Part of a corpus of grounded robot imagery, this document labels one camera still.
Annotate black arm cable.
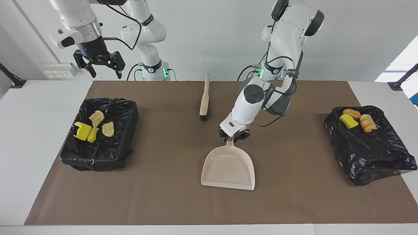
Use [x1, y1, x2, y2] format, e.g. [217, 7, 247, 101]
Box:
[255, 20, 299, 128]
[98, 0, 143, 51]

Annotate black left base cable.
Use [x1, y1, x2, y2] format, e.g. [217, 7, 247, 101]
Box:
[237, 62, 263, 81]

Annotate white and blue box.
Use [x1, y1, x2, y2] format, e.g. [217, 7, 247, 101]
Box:
[400, 81, 418, 109]

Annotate brown table mat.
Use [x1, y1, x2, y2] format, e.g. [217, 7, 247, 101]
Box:
[24, 81, 418, 226]

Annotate black base cable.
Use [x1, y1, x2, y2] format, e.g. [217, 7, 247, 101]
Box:
[237, 62, 263, 81]
[127, 63, 177, 81]

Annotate striped croissant bread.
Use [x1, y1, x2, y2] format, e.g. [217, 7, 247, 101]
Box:
[359, 114, 378, 133]

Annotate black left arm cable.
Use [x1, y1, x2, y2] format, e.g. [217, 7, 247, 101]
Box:
[255, 20, 299, 128]

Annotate small striped bread piece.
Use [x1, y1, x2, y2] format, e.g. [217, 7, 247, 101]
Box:
[102, 121, 115, 137]

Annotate small yellow sponge block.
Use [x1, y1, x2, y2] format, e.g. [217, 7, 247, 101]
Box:
[87, 127, 100, 143]

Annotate brown bread roll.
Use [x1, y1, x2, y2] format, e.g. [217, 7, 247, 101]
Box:
[342, 109, 362, 119]

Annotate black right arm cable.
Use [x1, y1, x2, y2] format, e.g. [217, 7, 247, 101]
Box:
[98, 0, 143, 51]

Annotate black right base cable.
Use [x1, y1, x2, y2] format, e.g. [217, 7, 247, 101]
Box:
[127, 63, 177, 81]

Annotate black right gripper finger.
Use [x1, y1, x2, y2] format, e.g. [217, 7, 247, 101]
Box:
[104, 52, 126, 79]
[73, 50, 97, 78]

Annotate pale cracker bread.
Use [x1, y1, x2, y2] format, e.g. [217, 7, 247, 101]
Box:
[89, 110, 105, 128]

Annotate pink plastic dustpan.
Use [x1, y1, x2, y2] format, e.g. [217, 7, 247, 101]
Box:
[201, 137, 255, 191]

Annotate beige hand brush black bristles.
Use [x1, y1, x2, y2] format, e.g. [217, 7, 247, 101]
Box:
[200, 74, 211, 121]

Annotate black clamp stand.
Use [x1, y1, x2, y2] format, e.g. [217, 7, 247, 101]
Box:
[388, 64, 418, 91]
[0, 63, 26, 88]

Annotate black bag lined bin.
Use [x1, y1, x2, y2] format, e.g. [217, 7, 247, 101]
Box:
[325, 105, 418, 186]
[60, 97, 139, 171]

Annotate yellow sponge piece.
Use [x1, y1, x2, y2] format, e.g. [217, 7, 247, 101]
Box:
[339, 114, 359, 129]

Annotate white wall socket box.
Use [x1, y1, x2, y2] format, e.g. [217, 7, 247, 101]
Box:
[43, 63, 79, 79]

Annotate notched yellow sponge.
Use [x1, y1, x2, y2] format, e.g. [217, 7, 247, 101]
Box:
[74, 122, 92, 141]

